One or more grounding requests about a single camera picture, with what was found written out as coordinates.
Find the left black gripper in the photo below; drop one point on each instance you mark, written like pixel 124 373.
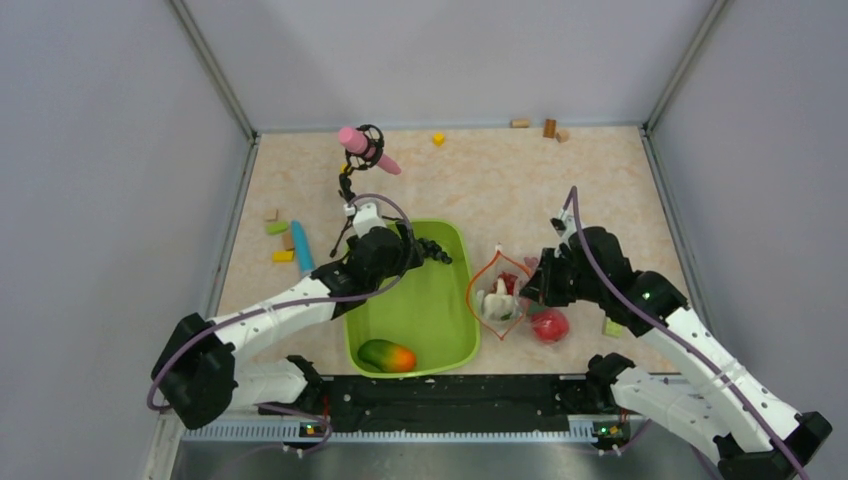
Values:
pixel 403 254

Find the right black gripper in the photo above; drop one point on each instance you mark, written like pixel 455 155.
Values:
pixel 540 286

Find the red tomato with stem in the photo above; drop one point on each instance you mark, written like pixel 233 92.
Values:
pixel 550 325

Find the white garlic bulb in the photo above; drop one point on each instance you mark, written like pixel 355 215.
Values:
pixel 499 304

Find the clear zip top bag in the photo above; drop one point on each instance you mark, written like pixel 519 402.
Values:
pixel 482 282

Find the green plastic tray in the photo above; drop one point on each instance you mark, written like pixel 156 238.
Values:
pixel 425 312

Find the black grape bunch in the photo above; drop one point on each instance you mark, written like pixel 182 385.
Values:
pixel 430 249

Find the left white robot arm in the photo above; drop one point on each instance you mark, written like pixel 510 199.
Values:
pixel 200 371

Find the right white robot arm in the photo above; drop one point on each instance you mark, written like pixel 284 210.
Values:
pixel 730 417

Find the light green lego brick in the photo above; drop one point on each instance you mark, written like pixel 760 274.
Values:
pixel 612 329

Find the tan wooden block left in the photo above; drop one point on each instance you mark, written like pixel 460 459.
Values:
pixel 287 239

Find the tan wooden block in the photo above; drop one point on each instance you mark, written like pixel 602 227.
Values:
pixel 562 135
pixel 287 239

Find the green orange mango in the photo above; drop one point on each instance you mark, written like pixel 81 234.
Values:
pixel 387 356

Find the yellow rectangular block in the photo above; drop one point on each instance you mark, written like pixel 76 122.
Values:
pixel 283 256

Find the green cylinder block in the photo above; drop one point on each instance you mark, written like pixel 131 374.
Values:
pixel 276 228

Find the pink toy microphone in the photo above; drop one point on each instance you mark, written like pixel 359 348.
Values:
pixel 364 149

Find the brown wooden block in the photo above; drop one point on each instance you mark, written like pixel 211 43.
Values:
pixel 549 128

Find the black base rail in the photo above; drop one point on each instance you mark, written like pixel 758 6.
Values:
pixel 508 403

